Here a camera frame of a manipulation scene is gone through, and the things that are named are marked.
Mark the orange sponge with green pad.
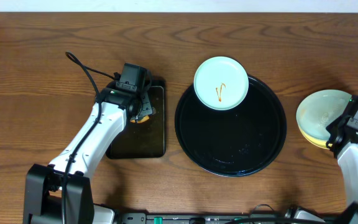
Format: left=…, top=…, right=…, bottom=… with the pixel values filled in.
left=130, top=115, right=149, bottom=123

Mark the yellow plate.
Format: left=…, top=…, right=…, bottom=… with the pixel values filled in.
left=299, top=126, right=328, bottom=149

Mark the pale green plate with sauce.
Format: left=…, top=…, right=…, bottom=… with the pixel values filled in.
left=296, top=90, right=352, bottom=141

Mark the light blue plate with sauce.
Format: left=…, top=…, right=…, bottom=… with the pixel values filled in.
left=193, top=56, right=249, bottom=110

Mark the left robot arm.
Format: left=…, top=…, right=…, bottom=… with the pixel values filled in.
left=23, top=88, right=152, bottom=223

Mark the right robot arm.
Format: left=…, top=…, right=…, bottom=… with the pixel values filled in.
left=326, top=115, right=358, bottom=223

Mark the black rectangular water tray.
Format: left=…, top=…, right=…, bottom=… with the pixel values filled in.
left=106, top=78, right=166, bottom=159

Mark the round black serving tray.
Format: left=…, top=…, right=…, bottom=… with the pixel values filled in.
left=175, top=76, right=287, bottom=177

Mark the left black cable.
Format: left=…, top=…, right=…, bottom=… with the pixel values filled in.
left=60, top=51, right=116, bottom=224

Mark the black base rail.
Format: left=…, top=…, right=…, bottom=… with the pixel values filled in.
left=113, top=204, right=338, bottom=224

